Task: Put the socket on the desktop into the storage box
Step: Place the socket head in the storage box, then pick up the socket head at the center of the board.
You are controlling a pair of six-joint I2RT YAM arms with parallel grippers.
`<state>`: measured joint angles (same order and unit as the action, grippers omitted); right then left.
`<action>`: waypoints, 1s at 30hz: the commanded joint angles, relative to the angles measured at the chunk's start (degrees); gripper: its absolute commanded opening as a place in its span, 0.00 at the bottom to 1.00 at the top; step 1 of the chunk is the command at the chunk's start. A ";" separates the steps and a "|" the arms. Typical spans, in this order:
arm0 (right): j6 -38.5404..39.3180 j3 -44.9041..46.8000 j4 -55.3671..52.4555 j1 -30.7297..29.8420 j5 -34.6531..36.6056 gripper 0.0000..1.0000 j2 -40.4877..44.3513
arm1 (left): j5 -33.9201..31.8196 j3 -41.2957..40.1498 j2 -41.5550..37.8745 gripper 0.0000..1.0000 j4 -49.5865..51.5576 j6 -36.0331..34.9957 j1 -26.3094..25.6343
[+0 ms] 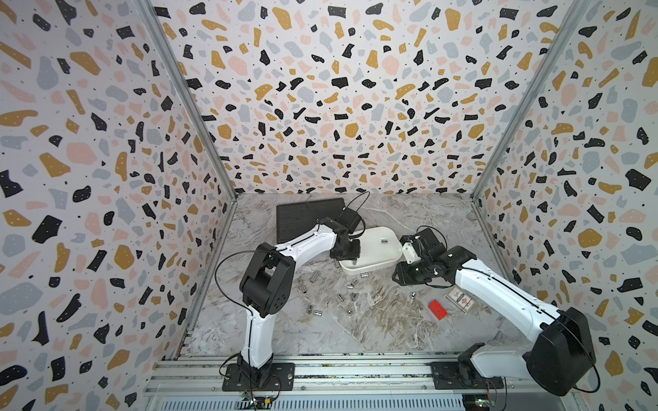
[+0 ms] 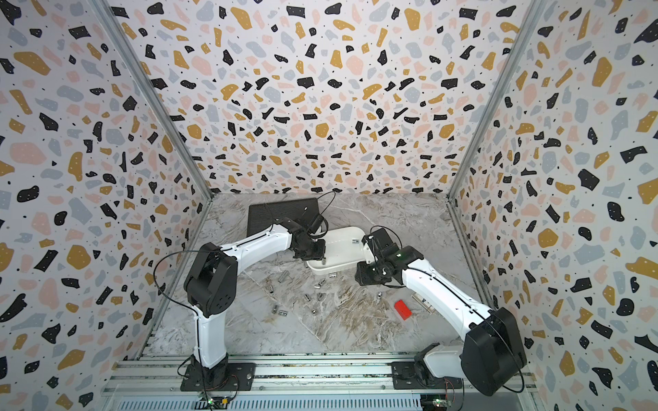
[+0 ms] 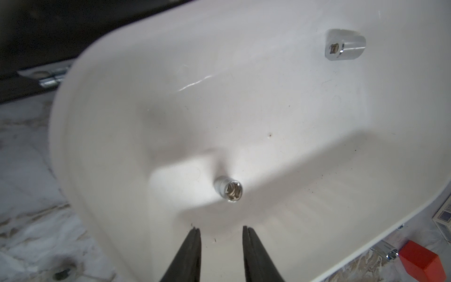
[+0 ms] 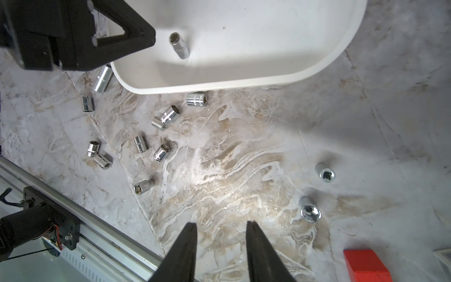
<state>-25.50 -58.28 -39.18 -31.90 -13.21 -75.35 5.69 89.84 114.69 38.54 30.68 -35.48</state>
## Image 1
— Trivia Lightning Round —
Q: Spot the aluminium corner post left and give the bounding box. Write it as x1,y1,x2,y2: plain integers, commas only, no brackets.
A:
134,0,237,203

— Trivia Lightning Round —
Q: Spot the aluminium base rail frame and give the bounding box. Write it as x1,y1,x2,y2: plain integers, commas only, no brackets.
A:
142,353,588,410

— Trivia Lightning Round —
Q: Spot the white plastic storage box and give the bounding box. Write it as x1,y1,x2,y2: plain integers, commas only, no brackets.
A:
339,227,403,276

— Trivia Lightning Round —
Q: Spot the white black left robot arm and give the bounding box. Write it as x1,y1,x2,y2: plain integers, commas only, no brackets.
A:
237,207,365,374

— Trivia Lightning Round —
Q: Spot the aluminium corner post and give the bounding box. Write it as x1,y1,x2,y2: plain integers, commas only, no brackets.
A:
471,0,590,206
134,0,237,203

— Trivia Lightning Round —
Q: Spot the black ribbed tool case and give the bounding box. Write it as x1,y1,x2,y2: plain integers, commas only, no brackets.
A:
276,198,345,244

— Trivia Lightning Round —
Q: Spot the aluminium corner post right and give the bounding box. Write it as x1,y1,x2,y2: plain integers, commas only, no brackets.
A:
471,0,590,206

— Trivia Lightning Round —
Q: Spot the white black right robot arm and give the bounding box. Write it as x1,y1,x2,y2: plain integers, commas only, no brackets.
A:
392,226,596,397

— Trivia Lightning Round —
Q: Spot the red plastic block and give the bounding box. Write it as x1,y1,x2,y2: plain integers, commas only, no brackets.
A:
428,300,448,320

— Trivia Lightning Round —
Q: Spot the small printed card box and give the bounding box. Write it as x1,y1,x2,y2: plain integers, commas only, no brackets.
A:
446,285,476,313

